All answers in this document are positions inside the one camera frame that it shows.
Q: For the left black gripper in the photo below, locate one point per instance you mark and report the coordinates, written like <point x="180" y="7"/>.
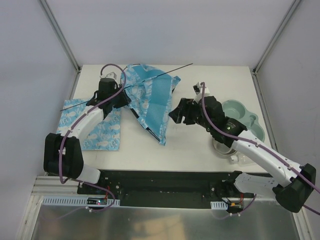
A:
<point x="120" y="99"/>

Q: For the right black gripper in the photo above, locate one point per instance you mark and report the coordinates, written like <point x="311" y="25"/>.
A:
<point x="187" y="111"/>

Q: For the blue patterned pet tent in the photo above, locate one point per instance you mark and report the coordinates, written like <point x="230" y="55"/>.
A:
<point x="151" y="92"/>

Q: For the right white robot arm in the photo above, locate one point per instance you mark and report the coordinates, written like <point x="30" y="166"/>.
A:
<point x="290" y="183"/>

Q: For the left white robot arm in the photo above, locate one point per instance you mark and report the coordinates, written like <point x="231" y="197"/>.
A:
<point x="63" y="155"/>

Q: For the stainless steel pet bowl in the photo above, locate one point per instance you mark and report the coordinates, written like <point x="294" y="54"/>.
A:
<point x="222" y="149"/>

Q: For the mint green double feeder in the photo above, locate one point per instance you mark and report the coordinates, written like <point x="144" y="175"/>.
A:
<point x="236" y="110"/>

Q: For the blue snowman patterned mat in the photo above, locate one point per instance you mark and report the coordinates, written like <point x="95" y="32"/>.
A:
<point x="104" y="137"/>

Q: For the clear plastic water bottle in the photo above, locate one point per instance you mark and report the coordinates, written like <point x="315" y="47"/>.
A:
<point x="241" y="160"/>

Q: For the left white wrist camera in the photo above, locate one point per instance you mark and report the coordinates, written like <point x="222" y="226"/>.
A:
<point x="111" y="75"/>

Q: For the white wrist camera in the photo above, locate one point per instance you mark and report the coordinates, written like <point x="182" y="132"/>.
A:
<point x="200" y="92"/>
<point x="111" y="75"/>

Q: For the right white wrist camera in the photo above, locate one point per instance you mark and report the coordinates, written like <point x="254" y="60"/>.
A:
<point x="200" y="92"/>

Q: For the right aluminium frame post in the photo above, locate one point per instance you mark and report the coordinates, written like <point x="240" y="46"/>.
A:
<point x="277" y="34"/>

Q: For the aluminium frame post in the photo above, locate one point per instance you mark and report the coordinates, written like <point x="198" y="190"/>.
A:
<point x="59" y="34"/>
<point x="277" y="34"/>

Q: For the left aluminium frame post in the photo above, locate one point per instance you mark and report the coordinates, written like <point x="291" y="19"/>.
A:
<point x="59" y="34"/>

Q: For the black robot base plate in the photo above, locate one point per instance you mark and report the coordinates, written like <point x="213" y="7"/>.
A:
<point x="169" y="189"/>

